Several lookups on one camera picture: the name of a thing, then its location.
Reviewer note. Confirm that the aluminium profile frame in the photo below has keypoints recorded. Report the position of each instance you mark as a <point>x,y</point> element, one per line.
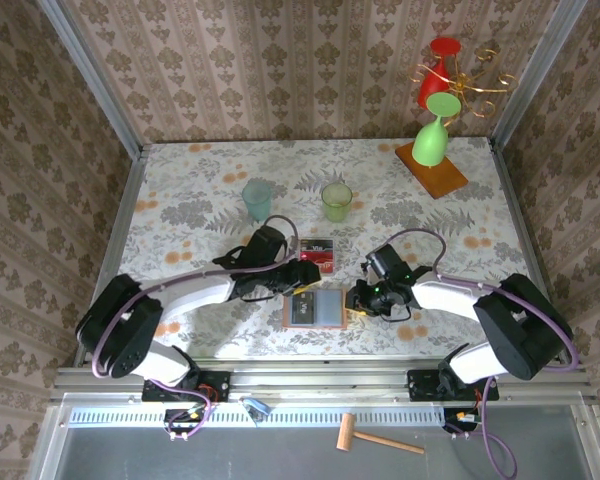
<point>330,374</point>

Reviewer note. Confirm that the small blue tape piece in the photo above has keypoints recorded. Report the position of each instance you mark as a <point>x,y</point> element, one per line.
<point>259,406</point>

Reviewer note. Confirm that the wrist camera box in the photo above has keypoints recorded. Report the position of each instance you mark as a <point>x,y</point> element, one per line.
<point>385,262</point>
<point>267,245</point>

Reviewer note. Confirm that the red VIP card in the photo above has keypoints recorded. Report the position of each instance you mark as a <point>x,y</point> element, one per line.
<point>325,265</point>

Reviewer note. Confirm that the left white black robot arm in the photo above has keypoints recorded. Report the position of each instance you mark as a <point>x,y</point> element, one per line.
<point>120,330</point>

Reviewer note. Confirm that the wooden mallet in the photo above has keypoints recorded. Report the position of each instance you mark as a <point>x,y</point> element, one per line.
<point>347,432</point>

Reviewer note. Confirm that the green glass tumbler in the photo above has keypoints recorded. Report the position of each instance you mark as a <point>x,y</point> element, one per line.
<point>337,202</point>

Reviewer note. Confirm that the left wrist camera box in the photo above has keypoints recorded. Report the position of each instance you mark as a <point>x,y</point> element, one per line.
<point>267,245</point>

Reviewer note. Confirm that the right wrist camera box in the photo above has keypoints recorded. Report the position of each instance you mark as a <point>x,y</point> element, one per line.
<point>385,262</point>

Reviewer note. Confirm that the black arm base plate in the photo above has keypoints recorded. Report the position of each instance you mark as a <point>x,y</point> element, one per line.
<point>220,382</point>
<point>422,387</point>

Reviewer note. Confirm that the red wine glass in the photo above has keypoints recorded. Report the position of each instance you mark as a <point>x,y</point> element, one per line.
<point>432,82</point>

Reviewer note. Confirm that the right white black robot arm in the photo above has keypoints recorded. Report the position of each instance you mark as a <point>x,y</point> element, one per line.
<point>525,325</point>

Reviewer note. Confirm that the floral print tablecloth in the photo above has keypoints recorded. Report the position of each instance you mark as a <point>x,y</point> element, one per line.
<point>205,175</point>

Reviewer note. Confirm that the green wine glass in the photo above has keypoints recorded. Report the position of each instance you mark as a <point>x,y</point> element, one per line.
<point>429,142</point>

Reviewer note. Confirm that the teal glass tumbler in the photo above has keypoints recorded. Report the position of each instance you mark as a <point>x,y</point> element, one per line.
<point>257,200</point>

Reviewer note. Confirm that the wooden base gold glass rack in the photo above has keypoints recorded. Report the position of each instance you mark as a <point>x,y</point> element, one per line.
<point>440,175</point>

